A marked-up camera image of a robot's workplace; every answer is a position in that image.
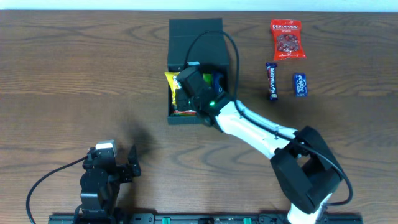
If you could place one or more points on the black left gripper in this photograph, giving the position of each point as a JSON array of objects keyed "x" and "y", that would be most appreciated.
[{"x": 125, "y": 170}]

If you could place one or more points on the red snack bag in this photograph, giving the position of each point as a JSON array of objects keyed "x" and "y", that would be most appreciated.
[{"x": 287, "y": 39}]

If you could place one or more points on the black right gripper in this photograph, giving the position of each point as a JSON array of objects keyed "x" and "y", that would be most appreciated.
[{"x": 182, "y": 97}]

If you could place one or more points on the yellow snack bag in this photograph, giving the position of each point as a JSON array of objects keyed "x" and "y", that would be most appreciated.
[{"x": 173, "y": 84}]

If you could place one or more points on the blue Oreo pack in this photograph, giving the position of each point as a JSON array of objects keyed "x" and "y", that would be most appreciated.
[{"x": 217, "y": 78}]

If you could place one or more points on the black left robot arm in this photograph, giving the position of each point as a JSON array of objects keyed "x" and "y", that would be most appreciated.
[{"x": 100, "y": 184}]

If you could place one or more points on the Haribo gummy bag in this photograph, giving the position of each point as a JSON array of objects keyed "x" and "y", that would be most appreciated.
[{"x": 177, "y": 112}]

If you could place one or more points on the small blue candy pack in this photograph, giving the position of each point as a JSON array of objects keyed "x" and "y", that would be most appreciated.
[{"x": 300, "y": 85}]

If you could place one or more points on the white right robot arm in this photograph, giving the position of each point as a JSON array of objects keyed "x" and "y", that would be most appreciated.
[{"x": 306, "y": 170}]

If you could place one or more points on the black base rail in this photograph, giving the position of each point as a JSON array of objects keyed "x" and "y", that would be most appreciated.
[{"x": 148, "y": 218}]

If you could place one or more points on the Dairy Milk chocolate bar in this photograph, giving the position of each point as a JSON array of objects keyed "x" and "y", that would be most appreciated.
[{"x": 271, "y": 67}]

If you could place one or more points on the dark green open box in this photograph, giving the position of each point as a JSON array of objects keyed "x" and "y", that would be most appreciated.
[{"x": 192, "y": 40}]

